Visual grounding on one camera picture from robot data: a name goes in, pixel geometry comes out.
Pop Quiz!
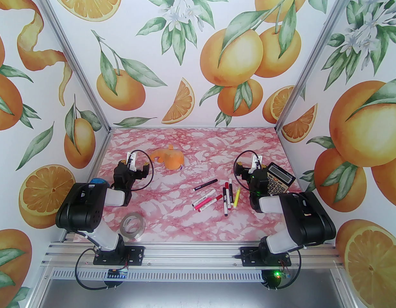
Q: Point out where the orange toy figure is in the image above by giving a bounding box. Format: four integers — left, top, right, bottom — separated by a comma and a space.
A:
149, 145, 185, 171

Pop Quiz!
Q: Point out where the perforated cable tray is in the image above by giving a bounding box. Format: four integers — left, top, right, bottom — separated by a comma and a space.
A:
50, 267, 269, 282

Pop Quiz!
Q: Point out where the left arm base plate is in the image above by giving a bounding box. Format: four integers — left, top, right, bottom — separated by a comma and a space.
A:
93, 246, 145, 265

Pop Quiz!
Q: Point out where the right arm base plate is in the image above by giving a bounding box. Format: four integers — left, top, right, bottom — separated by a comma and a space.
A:
241, 246, 292, 267

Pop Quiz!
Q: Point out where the thin black pen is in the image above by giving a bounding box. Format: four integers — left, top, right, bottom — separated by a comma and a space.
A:
193, 179, 218, 192

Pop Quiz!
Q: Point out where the aluminium back rail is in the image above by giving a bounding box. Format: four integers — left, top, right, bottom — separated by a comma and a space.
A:
109, 124, 279, 129

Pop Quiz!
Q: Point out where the black base cable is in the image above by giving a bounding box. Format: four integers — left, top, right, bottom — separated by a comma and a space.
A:
262, 255, 302, 290
74, 248, 116, 290

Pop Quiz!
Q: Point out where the black desk calculator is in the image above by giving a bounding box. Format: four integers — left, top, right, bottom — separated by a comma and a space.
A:
262, 162, 297, 195

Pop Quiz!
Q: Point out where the pink marker pen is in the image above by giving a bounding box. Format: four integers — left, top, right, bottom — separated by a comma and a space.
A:
194, 194, 223, 211

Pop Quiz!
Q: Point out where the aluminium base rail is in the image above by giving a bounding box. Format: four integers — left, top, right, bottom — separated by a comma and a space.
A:
41, 231, 351, 272

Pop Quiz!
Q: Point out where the aluminium frame post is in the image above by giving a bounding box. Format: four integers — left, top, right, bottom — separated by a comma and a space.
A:
29, 0, 111, 135
274, 0, 365, 137

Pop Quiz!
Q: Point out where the grey metal sheet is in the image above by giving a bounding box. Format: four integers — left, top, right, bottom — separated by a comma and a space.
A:
41, 279, 349, 308

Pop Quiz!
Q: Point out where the white marker red cap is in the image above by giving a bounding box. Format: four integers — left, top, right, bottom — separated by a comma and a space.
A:
192, 190, 217, 207

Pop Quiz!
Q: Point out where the clear tape roll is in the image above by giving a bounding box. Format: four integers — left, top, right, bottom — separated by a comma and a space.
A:
119, 213, 145, 239

